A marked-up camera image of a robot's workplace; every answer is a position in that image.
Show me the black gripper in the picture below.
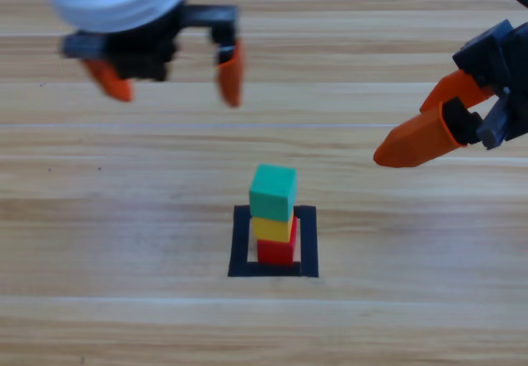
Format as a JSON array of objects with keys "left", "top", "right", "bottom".
[
  {"left": 60, "top": 3, "right": 244, "bottom": 108},
  {"left": 372, "top": 19, "right": 528, "bottom": 169}
]

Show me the green cube block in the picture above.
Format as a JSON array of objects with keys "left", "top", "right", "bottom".
[{"left": 248, "top": 163, "right": 298, "bottom": 223}]

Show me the yellow cube block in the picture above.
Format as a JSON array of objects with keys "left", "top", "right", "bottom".
[{"left": 251, "top": 213, "right": 295, "bottom": 244}]

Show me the red cube block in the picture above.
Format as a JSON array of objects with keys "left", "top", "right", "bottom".
[{"left": 257, "top": 217, "right": 299, "bottom": 266}]

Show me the black tape square outline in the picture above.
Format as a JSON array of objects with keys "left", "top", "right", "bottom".
[{"left": 227, "top": 204, "right": 320, "bottom": 279}]

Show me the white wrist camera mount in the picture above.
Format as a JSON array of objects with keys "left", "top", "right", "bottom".
[{"left": 39, "top": 0, "right": 197, "bottom": 35}]

